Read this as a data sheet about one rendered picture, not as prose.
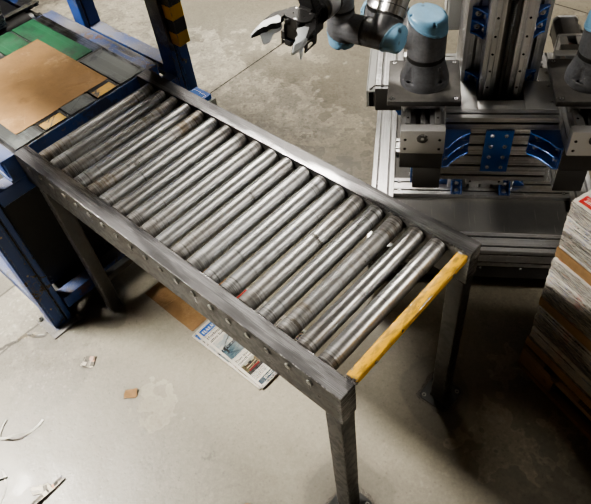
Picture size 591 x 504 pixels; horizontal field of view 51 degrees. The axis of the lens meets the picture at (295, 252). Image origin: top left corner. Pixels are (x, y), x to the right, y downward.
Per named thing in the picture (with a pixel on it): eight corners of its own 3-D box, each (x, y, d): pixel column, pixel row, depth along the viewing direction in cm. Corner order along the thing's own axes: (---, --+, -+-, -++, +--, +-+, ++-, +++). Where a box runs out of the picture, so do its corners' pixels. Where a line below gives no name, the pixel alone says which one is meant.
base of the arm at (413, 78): (400, 66, 202) (401, 38, 194) (448, 65, 199) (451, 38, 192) (399, 94, 192) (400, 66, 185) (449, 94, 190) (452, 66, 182)
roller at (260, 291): (365, 209, 172) (369, 199, 168) (247, 320, 152) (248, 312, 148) (352, 198, 174) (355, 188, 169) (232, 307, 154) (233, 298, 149)
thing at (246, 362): (314, 336, 234) (314, 334, 233) (262, 389, 222) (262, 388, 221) (246, 287, 252) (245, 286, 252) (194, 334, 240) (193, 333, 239)
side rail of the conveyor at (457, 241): (476, 271, 163) (482, 241, 154) (465, 284, 161) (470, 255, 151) (156, 96, 228) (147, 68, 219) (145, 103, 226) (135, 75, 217)
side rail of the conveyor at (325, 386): (356, 409, 141) (355, 384, 132) (341, 426, 139) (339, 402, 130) (41, 172, 207) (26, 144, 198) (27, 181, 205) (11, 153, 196)
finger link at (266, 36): (252, 54, 147) (286, 42, 150) (251, 32, 143) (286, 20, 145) (246, 47, 149) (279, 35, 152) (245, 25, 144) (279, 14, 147)
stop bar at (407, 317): (469, 261, 150) (470, 256, 149) (357, 387, 132) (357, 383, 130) (457, 255, 152) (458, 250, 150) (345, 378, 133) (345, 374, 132)
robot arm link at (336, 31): (357, 57, 165) (356, 19, 156) (322, 48, 170) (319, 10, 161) (372, 42, 169) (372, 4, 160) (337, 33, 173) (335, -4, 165)
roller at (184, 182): (252, 146, 194) (250, 133, 190) (135, 236, 174) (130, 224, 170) (241, 140, 196) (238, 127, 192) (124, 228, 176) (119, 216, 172)
